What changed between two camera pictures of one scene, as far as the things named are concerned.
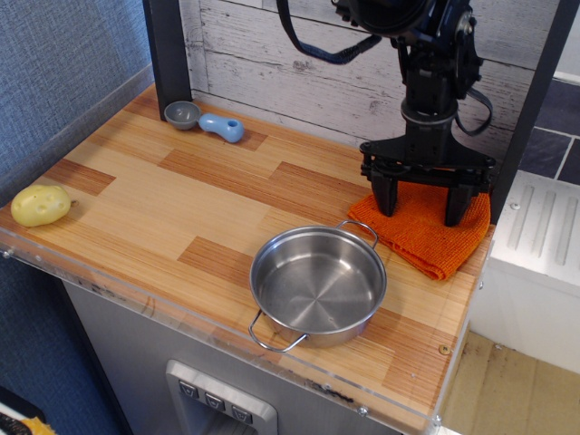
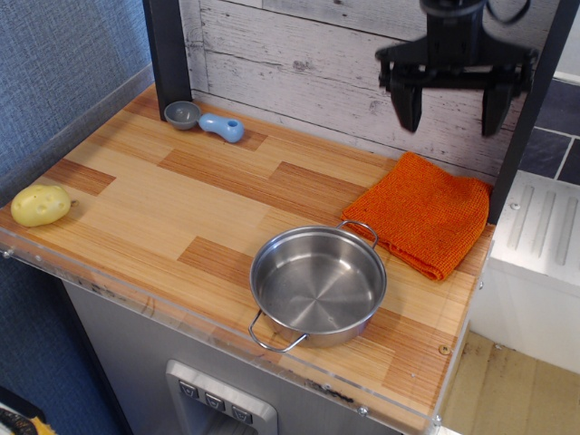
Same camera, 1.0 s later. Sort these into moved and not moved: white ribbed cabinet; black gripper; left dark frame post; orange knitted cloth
Moved: black gripper
Not moved: left dark frame post; orange knitted cloth; white ribbed cabinet
